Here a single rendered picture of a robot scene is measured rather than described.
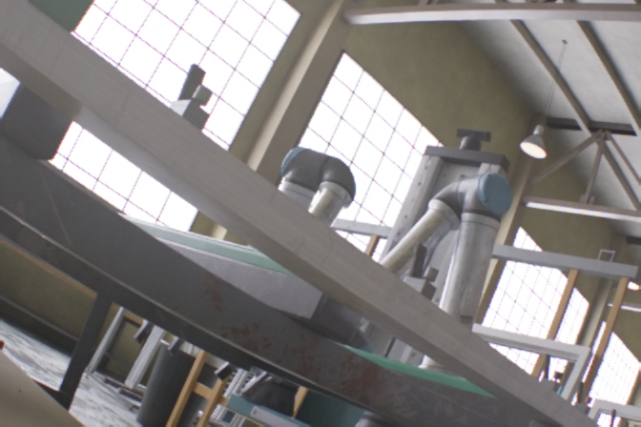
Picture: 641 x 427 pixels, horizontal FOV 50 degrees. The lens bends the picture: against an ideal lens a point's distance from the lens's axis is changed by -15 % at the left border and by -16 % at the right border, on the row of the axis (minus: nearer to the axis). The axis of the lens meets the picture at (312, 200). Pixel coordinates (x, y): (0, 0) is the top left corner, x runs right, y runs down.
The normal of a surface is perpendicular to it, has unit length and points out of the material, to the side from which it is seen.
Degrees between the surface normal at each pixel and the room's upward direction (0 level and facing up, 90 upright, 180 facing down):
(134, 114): 90
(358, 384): 90
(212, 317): 90
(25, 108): 90
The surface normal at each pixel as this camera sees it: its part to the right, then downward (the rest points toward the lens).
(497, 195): 0.43, -0.19
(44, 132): 0.66, 0.10
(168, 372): -0.33, -0.32
